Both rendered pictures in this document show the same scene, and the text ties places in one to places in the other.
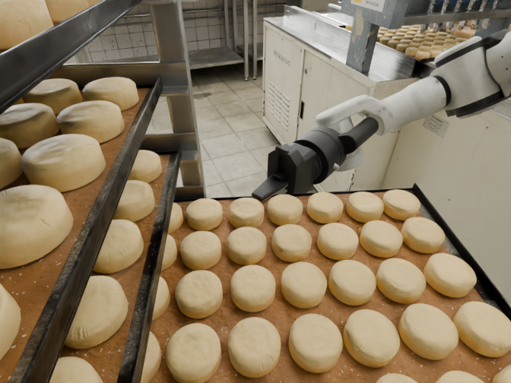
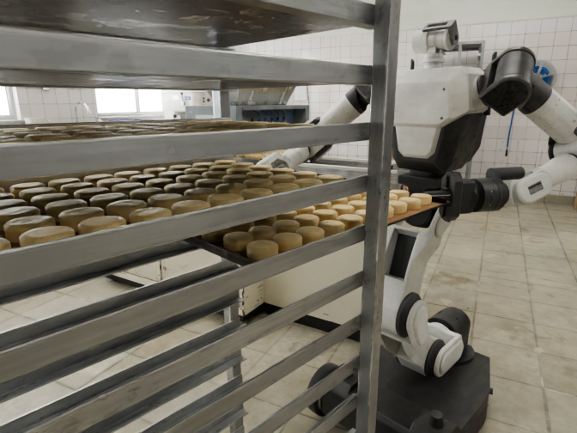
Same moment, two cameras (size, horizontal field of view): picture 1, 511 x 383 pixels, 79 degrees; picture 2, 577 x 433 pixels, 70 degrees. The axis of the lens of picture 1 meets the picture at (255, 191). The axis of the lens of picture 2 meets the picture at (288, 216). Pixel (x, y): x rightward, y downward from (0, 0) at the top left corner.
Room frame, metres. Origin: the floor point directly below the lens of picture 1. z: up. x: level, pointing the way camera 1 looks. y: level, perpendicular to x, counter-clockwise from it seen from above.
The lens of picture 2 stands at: (-0.51, 0.64, 1.19)
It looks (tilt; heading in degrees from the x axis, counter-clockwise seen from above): 15 degrees down; 320
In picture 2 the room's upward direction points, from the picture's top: straight up
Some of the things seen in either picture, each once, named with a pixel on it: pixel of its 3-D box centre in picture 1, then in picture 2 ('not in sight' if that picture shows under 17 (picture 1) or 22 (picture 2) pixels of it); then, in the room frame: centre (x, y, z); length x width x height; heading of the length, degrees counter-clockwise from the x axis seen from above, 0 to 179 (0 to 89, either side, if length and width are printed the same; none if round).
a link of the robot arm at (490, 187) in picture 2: not in sight; (466, 195); (-0.01, -0.39, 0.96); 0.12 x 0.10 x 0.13; 65
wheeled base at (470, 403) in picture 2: not in sight; (421, 370); (0.22, -0.64, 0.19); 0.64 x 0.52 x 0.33; 95
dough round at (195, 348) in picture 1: (194, 352); (303, 210); (0.13, 0.06, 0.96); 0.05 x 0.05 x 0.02
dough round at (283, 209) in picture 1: (284, 210); not in sight; (0.33, -0.04, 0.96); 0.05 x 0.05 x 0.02
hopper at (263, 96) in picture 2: not in sight; (252, 92); (1.44, -0.75, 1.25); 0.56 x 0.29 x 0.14; 109
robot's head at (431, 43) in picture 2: not in sight; (432, 44); (0.22, -0.53, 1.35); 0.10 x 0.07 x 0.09; 5
